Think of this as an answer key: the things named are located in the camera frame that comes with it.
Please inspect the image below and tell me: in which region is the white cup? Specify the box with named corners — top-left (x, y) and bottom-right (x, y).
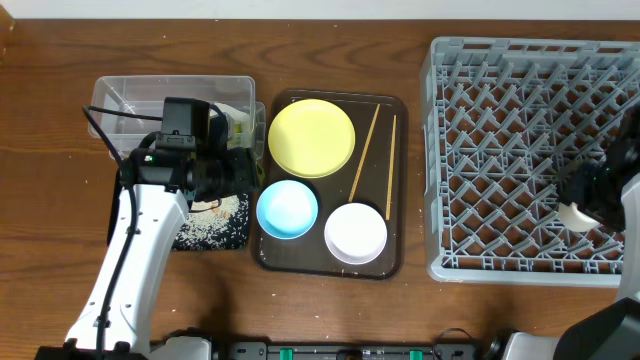
top-left (558, 203), bottom-right (600, 233)

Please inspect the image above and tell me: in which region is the white tissue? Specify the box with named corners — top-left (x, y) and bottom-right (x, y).
top-left (215, 102), bottom-right (252, 132)

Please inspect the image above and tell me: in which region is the white rice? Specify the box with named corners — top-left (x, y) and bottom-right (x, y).
top-left (172, 194), bottom-right (250, 251)

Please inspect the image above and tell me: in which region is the light blue bowl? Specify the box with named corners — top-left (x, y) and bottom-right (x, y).
top-left (256, 180), bottom-right (319, 240)

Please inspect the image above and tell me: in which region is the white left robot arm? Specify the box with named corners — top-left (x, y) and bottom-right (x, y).
top-left (36, 107), bottom-right (258, 359)

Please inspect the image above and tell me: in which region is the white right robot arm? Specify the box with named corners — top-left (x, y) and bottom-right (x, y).
top-left (499, 106), bottom-right (639, 360)

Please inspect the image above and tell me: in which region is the black food waste tray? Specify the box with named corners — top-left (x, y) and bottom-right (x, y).
top-left (106, 159), bottom-right (253, 253)

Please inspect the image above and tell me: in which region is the clear plastic waste bin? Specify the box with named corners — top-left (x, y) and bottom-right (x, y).
top-left (91, 75), bottom-right (266, 159)

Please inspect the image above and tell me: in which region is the grey dishwasher rack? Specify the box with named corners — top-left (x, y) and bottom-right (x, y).
top-left (420, 37), bottom-right (639, 288)

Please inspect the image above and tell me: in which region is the yellow round plate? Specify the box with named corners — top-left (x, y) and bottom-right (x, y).
top-left (268, 99), bottom-right (356, 178)

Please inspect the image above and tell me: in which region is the dark brown serving tray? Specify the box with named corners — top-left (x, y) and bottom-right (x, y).
top-left (251, 89), bottom-right (408, 280)

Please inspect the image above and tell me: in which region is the pink bowl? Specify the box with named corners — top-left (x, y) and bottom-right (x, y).
top-left (324, 203), bottom-right (388, 265)

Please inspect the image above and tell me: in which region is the left wooden chopstick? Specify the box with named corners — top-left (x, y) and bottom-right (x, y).
top-left (348, 104), bottom-right (381, 203)

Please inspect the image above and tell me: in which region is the wooden chopstick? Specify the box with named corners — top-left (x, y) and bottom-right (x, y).
top-left (385, 115), bottom-right (397, 221)
top-left (348, 104), bottom-right (381, 203)

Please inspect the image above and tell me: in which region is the right wooden chopstick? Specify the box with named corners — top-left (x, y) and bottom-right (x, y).
top-left (385, 115), bottom-right (397, 221)

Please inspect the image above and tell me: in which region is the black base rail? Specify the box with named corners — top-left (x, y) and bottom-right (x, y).
top-left (212, 328), bottom-right (506, 360)

